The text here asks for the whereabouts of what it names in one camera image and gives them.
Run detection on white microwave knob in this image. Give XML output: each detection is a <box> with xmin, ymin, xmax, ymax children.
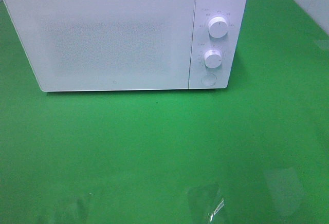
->
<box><xmin>204</xmin><ymin>50</ymin><xmax>223</xmax><ymax>69</ymax></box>
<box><xmin>208</xmin><ymin>16</ymin><xmax>228</xmax><ymax>39</ymax></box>

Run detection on white microwave door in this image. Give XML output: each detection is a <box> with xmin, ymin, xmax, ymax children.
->
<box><xmin>5</xmin><ymin>0</ymin><xmax>195</xmax><ymax>92</ymax></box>

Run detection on white microwave oven body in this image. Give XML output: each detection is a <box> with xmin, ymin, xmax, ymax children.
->
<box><xmin>2</xmin><ymin>0</ymin><xmax>248</xmax><ymax>92</ymax></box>

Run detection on clear tape patch far right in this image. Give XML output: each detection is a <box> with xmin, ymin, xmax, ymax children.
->
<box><xmin>314</xmin><ymin>40</ymin><xmax>329</xmax><ymax>51</ymax></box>

